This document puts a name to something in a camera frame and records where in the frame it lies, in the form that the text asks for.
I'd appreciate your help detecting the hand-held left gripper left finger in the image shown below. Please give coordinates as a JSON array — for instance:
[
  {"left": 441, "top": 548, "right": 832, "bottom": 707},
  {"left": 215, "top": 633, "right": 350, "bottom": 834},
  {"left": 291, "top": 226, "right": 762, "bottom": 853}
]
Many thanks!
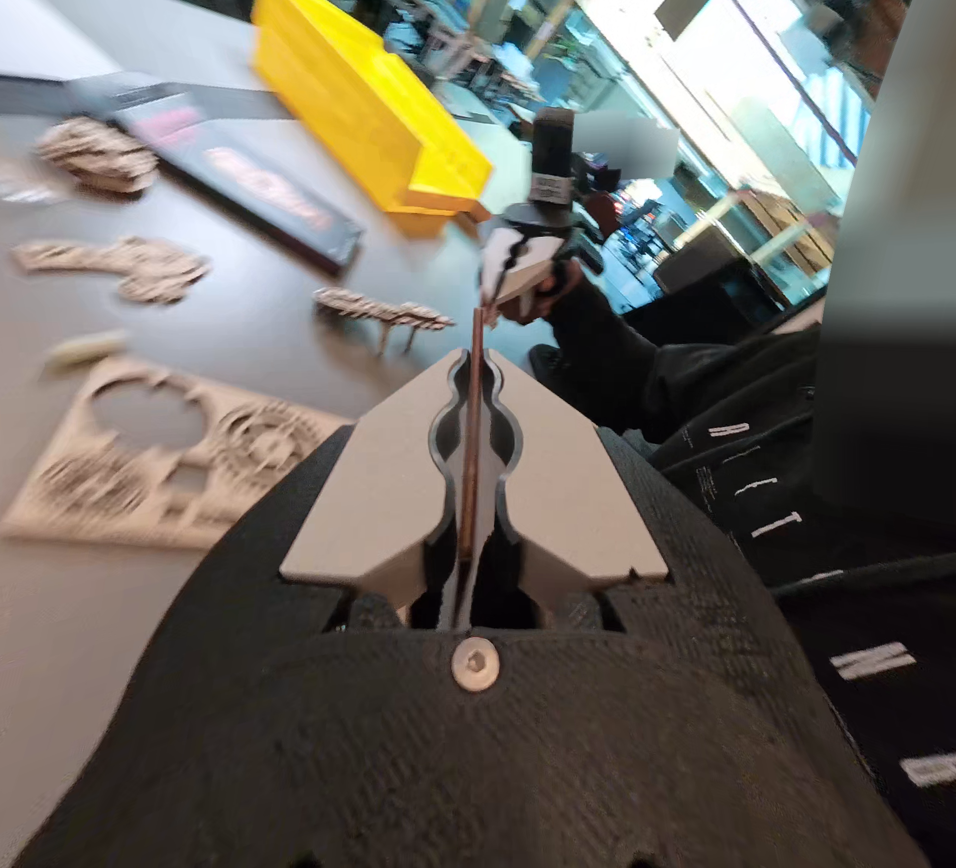
[{"left": 278, "top": 349, "right": 470, "bottom": 626}]

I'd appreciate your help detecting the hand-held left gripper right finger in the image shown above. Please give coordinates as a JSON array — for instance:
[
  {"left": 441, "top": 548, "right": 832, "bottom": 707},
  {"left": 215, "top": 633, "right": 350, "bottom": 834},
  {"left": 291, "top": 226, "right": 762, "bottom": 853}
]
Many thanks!
[{"left": 481, "top": 349, "right": 669, "bottom": 626}]

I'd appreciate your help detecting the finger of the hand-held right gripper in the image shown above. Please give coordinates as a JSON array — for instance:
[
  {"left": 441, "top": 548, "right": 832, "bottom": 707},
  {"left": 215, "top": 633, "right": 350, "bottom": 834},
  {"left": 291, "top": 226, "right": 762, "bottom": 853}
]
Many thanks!
[
  {"left": 478, "top": 224, "right": 524, "bottom": 309},
  {"left": 496, "top": 235, "right": 566, "bottom": 305}
]

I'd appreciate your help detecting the wooden gear assembly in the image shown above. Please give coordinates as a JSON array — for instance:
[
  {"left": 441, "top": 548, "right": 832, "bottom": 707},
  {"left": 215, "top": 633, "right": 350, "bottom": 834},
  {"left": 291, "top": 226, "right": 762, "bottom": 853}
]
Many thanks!
[{"left": 312, "top": 286, "right": 458, "bottom": 355}]

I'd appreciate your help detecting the ornate wooden bracket piece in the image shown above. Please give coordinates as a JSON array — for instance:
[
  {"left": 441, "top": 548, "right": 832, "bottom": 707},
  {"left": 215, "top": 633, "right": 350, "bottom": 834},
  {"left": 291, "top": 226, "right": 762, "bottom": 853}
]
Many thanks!
[{"left": 11, "top": 235, "right": 212, "bottom": 307}]

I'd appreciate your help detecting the person's right hand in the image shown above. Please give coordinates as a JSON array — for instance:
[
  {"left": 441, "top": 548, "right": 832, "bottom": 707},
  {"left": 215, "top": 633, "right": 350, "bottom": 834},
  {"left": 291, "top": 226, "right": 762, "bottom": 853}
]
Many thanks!
[{"left": 496, "top": 259, "right": 585, "bottom": 326}]

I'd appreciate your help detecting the dark computer monitor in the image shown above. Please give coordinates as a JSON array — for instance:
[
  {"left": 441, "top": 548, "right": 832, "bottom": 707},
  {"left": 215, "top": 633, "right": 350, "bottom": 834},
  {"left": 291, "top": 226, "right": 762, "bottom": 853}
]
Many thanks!
[{"left": 651, "top": 224, "right": 796, "bottom": 331}]

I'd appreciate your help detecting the yellow plastic bin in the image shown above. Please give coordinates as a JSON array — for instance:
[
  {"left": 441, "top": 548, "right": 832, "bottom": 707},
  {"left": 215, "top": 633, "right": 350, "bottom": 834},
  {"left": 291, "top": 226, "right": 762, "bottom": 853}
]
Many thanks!
[{"left": 250, "top": 0, "right": 494, "bottom": 221}]

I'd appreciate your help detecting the person's black hoodie torso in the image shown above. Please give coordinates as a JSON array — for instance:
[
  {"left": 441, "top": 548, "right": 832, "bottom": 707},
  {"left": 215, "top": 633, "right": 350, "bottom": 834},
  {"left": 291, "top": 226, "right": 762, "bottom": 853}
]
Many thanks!
[{"left": 650, "top": 330, "right": 956, "bottom": 868}]

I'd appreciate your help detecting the black puzzle box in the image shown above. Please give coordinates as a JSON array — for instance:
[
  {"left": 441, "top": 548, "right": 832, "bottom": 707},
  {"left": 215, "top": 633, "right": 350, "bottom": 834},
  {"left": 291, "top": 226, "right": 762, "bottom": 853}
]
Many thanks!
[{"left": 66, "top": 71, "right": 367, "bottom": 277}]

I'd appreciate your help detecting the small white peg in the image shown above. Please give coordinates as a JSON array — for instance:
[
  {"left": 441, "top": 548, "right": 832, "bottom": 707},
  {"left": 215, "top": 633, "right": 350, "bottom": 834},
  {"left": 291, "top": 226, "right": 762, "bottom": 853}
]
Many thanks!
[{"left": 43, "top": 329, "right": 134, "bottom": 370}]

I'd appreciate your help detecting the small round wooden gear stack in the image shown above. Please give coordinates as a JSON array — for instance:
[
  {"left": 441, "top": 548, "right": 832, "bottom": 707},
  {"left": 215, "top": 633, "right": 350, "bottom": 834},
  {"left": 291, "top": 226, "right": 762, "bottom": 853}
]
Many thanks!
[{"left": 33, "top": 116, "right": 160, "bottom": 196}]

